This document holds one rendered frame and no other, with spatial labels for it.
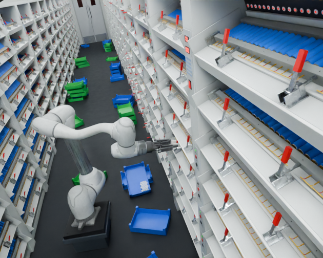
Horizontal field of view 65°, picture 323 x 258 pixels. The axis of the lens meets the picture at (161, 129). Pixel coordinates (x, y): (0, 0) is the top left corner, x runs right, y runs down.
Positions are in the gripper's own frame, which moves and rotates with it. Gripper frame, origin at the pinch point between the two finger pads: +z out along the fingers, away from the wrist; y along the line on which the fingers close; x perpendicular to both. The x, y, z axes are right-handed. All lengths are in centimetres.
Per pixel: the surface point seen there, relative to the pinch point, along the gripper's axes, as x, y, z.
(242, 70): 69, 78, -10
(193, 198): -23.0, 26.7, 3.0
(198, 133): 37, 51, -8
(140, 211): -83, -27, -22
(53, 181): -96, -102, -105
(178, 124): 14.3, 1.2, -0.2
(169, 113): 13.5, -17.4, -0.3
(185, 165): -5.9, 15.5, 1.2
